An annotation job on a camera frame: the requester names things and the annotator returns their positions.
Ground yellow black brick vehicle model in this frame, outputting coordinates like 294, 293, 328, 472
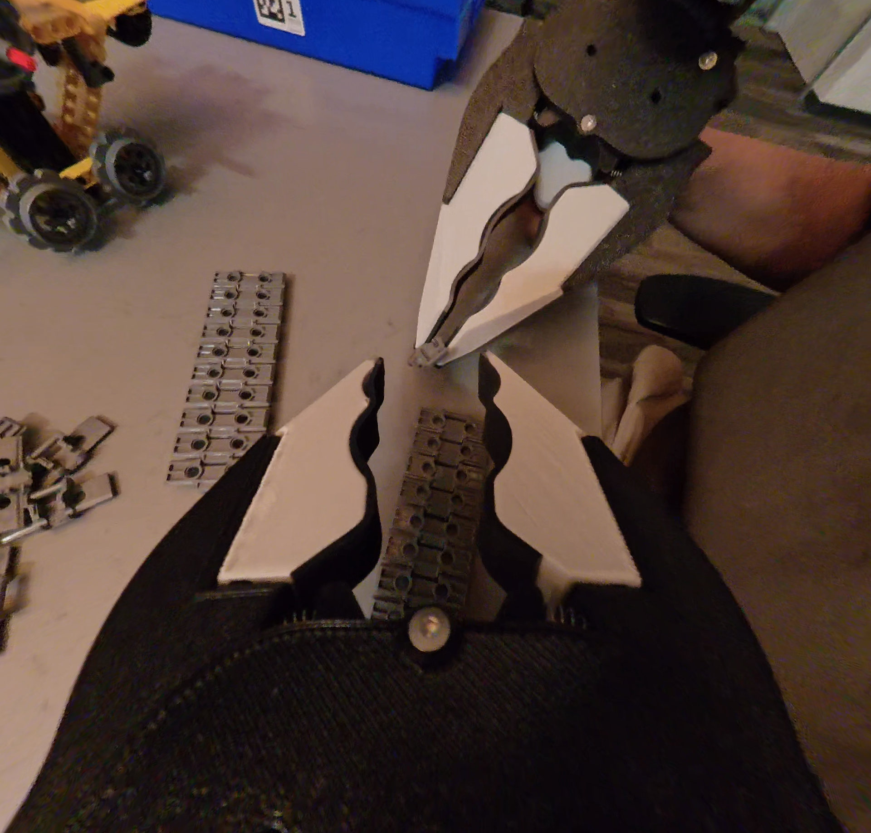
0, 0, 167, 254

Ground person's beige trousers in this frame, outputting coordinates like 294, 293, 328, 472
602, 343, 695, 463

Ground assembled grey track strip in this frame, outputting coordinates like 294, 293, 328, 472
166, 270, 287, 488

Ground white printed marker sticker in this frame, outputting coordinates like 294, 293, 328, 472
246, 0, 306, 37

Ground person's right hand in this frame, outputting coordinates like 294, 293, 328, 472
507, 202, 547, 249

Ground blue plastic bin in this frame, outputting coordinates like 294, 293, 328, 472
119, 0, 501, 91

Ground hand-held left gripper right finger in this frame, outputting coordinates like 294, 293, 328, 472
476, 353, 642, 606

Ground short grey track strip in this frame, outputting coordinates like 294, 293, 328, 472
371, 406, 492, 622

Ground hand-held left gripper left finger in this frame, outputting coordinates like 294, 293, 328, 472
218, 358, 385, 585

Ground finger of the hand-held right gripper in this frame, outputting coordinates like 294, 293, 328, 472
437, 181, 630, 366
414, 112, 542, 354

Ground person's black shoe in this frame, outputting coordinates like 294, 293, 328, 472
634, 274, 777, 351

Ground person's grey clothing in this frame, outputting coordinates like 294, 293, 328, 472
684, 234, 871, 833

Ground pile of grey track links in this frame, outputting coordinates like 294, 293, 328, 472
0, 414, 120, 650

